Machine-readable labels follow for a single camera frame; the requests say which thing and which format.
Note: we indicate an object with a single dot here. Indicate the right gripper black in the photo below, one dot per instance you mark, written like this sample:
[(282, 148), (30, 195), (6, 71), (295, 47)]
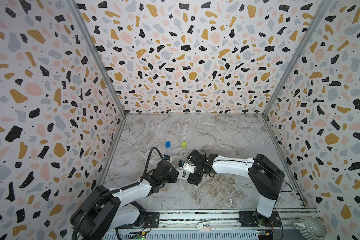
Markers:
[(194, 177)]

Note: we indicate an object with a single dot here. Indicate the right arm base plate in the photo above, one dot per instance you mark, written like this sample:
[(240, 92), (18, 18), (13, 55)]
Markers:
[(249, 219)]

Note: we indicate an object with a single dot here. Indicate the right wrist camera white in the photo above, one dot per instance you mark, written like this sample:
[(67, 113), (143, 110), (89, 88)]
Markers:
[(186, 166)]

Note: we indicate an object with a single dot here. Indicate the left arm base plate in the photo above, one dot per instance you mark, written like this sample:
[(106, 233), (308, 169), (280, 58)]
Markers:
[(148, 220)]

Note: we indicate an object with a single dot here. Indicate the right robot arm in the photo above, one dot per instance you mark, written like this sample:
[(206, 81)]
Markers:
[(265, 175)]

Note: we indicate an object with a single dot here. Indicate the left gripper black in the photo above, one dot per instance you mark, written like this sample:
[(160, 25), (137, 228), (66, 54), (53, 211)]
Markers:
[(174, 176)]

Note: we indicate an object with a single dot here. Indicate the aluminium mounting rail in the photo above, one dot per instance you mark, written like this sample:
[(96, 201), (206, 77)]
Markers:
[(211, 225)]

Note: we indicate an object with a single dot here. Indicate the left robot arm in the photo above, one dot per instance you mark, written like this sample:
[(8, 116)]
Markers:
[(107, 208)]

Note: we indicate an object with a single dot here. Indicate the white red remote control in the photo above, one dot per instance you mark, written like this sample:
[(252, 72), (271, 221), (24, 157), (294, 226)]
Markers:
[(183, 175)]

